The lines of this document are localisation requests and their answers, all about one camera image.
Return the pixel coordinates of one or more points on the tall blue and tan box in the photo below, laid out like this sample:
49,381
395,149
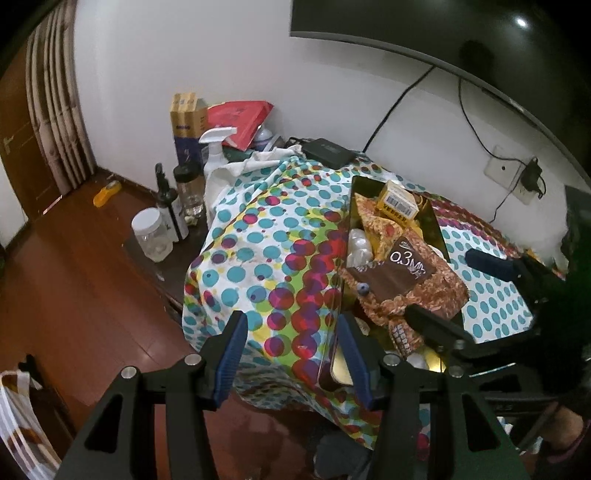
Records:
187,134

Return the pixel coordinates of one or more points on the orange yellow snack bag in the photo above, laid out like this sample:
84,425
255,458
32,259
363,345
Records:
383,230

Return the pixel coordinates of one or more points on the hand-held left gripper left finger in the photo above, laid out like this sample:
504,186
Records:
228,364

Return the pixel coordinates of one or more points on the clear jar with white lid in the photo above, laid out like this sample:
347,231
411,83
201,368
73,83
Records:
152,235

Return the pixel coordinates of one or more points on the white cloth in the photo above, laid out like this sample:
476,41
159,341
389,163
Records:
231,180

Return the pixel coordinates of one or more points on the red plastic bag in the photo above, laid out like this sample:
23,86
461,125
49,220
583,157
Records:
240,120

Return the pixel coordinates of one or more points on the polka dot tablecloth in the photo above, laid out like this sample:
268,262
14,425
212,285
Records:
277,221

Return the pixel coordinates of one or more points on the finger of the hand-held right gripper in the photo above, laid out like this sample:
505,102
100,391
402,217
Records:
489,262
434,327

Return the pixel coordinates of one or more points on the large yellow cartoon box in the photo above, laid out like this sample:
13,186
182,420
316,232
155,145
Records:
395,198

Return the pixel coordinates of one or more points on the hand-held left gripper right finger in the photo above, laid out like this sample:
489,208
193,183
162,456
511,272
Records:
358,364

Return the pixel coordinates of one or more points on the low dark wooden cabinet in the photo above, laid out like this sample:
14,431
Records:
171,272

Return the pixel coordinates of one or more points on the striped curtain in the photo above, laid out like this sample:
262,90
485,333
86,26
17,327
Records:
60,115

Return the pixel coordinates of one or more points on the yellow slipper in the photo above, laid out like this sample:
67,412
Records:
106,194

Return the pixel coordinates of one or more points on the white wall socket plate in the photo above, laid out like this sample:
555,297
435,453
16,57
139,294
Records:
503,170

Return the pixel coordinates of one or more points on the clear bottle with black lid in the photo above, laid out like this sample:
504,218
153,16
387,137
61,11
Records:
189,198

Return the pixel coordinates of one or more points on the golden tin tray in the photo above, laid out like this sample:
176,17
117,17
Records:
431,226

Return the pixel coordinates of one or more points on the white spray bottle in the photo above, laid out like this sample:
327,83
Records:
214,159

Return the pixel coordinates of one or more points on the nut patterned snack bag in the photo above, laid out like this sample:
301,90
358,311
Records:
443,290

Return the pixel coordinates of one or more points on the person's grey pants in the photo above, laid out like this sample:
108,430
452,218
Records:
341,457

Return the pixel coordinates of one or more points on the white striped bag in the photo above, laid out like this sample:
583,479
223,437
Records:
23,429

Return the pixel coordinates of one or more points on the black spray bottle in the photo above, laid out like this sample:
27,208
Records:
166,198

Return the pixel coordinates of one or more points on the wooden door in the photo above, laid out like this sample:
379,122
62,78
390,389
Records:
23,161

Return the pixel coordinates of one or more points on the black plug-in charger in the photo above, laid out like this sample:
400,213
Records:
534,177

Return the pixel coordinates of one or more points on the black set-top box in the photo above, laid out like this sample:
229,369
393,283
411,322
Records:
328,152

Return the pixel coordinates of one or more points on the person's right forearm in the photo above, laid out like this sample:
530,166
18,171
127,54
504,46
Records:
563,429

